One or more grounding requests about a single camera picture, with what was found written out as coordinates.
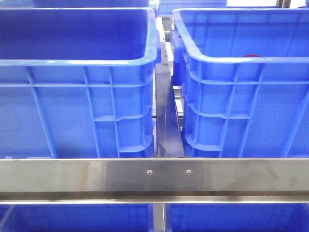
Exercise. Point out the red button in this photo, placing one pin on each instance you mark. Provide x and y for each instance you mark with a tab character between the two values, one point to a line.
251	56

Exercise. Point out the large blue crate left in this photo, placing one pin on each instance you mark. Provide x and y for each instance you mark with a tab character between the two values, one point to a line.
77	83

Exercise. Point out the large blue crate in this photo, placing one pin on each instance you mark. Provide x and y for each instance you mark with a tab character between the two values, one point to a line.
77	83
238	107

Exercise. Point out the large blue crate right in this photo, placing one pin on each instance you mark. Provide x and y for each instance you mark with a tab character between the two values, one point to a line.
238	107

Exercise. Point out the blue crate lower right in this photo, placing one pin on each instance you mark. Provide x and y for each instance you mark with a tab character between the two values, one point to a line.
238	217

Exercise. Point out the blue crate rear right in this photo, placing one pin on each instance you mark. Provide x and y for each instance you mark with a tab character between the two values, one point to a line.
167	6

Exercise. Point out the blue crate rear left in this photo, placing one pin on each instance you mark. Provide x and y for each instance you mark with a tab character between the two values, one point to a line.
94	3

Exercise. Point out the blue crate lower left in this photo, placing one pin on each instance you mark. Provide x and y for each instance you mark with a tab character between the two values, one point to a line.
79	218

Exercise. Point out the steel centre divider rail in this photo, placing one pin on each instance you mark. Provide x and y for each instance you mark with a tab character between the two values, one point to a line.
168	142

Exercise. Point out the steel vertical post below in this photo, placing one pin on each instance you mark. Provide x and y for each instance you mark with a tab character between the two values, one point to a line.
159	217

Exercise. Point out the steel shelf front rail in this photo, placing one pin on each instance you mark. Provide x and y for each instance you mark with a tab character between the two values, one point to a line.
154	180

